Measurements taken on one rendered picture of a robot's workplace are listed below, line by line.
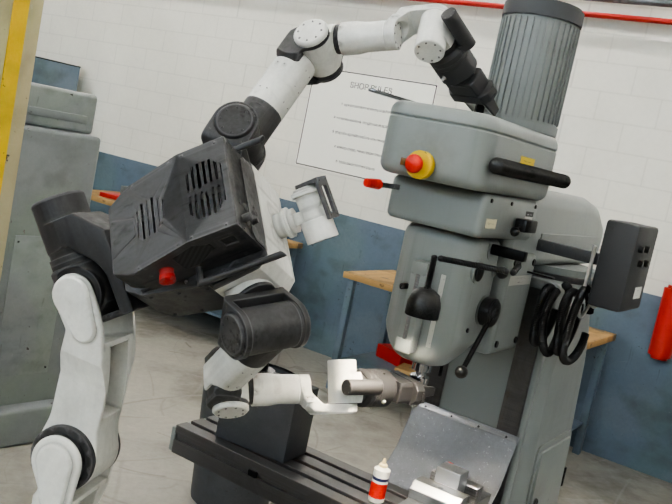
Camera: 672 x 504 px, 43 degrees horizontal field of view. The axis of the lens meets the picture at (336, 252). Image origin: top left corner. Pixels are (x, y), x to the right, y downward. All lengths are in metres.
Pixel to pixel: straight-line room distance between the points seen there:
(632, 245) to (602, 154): 4.22
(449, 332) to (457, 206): 0.29
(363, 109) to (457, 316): 5.26
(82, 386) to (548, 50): 1.32
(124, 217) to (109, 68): 7.46
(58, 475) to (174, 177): 0.67
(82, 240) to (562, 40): 1.22
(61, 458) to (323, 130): 5.70
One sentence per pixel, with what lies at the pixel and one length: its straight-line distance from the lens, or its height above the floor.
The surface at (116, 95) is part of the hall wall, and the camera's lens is 8.99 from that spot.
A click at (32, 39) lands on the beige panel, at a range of 3.17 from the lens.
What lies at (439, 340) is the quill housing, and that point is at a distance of 1.94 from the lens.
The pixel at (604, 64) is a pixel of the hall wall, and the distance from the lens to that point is 6.38.
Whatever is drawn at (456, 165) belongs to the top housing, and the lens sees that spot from 1.77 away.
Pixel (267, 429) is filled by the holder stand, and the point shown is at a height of 1.01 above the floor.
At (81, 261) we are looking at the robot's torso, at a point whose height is 1.43.
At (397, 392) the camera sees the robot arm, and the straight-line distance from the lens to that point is 1.98.
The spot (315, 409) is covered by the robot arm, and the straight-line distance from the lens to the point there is 1.87.
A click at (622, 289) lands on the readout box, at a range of 2.09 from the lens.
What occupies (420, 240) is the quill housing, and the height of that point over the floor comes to 1.59.
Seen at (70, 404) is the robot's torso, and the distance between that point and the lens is 1.88.
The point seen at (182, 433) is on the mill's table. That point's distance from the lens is 2.38.
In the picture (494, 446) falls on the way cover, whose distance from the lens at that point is 2.40.
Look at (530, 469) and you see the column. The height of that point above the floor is 1.01.
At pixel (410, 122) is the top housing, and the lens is 1.83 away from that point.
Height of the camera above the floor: 1.77
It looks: 7 degrees down
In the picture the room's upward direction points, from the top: 12 degrees clockwise
